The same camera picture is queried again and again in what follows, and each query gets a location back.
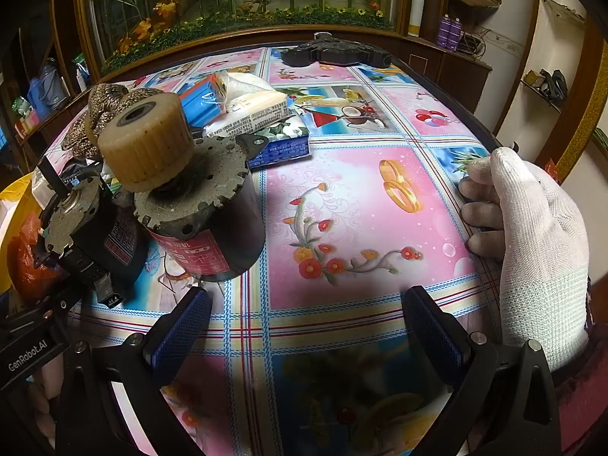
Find printed pink blue tablecloth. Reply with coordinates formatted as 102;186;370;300
43;47;504;456

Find large motor with beige pulley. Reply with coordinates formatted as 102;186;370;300
97;95;267;283

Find arched golden wall shelf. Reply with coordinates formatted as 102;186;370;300
491;0;608;191

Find white paper roll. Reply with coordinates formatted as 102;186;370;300
408;0;431;39

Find orange plastic bag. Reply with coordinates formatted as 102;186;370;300
7;211;67;295

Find black dusty plastic part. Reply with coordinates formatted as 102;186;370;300
279;32;391;70

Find small black electric motor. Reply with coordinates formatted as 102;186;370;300
35;159;148;305

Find tangled black cables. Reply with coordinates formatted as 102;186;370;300
458;28;490;58

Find yellow plastic bag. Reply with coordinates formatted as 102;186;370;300
0;173;46;295

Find blue bag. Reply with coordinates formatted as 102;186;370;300
26;64;72;119

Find brown furry toy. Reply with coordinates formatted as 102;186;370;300
62;83;146;157

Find brown worn board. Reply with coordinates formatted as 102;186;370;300
449;0;502;20

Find white tissue pack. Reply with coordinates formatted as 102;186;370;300
199;72;293;141

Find person's right hand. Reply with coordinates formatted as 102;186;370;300
458;147;592;374

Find pink and green packets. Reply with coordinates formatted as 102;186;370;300
12;97;41;138

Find black item on shelf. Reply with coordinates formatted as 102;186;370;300
539;69;568;103

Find person's right forearm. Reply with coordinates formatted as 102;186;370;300
551;275;608;456

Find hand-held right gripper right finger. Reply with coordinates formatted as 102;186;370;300
401;286;564;456

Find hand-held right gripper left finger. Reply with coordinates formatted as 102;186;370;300
56;286;213;456

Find blue plastic wrapped pack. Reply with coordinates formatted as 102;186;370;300
178;72;233;129

